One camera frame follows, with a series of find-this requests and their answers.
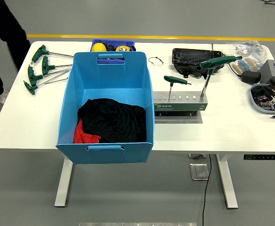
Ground yellow ball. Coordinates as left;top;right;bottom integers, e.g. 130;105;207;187
91;42;108;53

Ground metal wire loop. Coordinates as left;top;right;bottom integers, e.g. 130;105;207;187
148;56;165;67

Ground large green T-handle hex key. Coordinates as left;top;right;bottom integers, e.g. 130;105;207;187
199;56;243;99

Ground black plastic tray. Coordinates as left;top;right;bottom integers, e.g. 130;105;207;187
172;48;225;79

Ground dark electronic modules pile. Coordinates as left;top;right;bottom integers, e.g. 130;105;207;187
253;86;273;110

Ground black power adapter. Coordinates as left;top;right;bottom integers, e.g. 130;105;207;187
241;70;261;85

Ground dark blue plastic bin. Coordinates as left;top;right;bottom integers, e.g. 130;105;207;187
90;39;136;65

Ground red cloth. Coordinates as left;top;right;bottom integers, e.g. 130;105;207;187
73;118;102;144

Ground person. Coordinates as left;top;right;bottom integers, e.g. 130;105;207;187
0;0;31;105

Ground black adapter cord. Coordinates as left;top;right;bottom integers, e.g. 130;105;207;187
212;43;244;77

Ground grey foam block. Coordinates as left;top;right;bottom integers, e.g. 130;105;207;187
259;59;275;85

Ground black looped cable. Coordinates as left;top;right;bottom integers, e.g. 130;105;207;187
260;0;275;11

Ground light blue bowl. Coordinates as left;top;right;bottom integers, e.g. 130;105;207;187
250;83;275;115

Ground small green T-handle hex key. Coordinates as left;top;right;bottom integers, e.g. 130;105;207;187
163;75;192;98

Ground big blue plastic box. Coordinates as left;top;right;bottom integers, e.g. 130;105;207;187
55;51;155;165

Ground black cloth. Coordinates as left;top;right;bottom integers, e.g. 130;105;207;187
77;98;148;144

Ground yellow tape measure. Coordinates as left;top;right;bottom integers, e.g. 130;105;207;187
115;45;137;53

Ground white table leg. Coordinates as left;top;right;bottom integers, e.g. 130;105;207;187
54;158;74;208
216;154;239;210

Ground metal floor plate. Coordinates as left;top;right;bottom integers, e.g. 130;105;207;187
189;163;210;181

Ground clear bag of blue parts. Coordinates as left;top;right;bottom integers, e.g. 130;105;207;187
226;40;270;59

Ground clear bag of resistor strips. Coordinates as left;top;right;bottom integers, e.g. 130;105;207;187
230;54;269;76

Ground black floor cable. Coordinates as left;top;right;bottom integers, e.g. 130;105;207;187
201;154;212;226

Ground black table control panel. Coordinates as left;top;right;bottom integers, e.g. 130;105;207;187
243;154;275;161

